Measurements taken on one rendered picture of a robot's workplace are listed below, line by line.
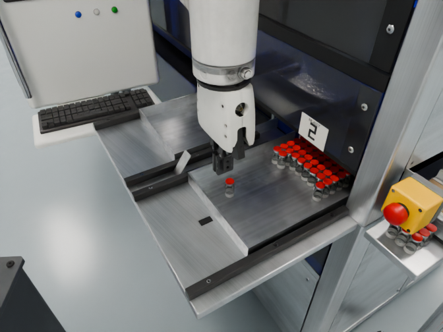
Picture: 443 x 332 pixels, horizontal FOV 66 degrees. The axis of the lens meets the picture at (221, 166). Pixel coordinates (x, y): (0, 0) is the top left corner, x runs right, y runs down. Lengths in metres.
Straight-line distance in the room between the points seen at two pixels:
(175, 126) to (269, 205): 0.41
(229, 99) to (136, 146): 0.58
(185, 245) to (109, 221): 1.31
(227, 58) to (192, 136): 0.60
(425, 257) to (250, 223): 0.36
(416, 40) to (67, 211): 1.91
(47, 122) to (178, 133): 0.48
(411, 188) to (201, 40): 0.47
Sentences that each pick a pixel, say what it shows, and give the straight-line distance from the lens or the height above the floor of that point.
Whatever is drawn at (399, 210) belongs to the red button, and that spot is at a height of 1.01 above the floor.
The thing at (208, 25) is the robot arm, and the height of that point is 1.34.
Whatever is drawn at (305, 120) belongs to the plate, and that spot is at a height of 1.04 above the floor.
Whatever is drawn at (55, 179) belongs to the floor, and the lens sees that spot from 2.39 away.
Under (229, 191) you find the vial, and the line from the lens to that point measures 0.80.
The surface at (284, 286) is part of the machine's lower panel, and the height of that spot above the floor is 0.37.
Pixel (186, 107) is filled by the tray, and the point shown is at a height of 0.88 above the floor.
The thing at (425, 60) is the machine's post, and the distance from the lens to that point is 0.61.
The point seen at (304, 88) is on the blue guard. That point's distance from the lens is 0.79.
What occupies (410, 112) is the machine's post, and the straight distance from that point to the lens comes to 0.64.
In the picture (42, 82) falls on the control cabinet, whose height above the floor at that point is 0.90.
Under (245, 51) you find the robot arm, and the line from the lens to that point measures 0.43.
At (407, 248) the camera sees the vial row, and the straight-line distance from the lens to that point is 0.80.
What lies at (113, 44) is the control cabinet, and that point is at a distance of 1.37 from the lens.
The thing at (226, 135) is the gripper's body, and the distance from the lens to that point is 0.48.
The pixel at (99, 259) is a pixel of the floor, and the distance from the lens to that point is 1.87.
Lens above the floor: 1.47
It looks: 41 degrees down
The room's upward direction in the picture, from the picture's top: straight up
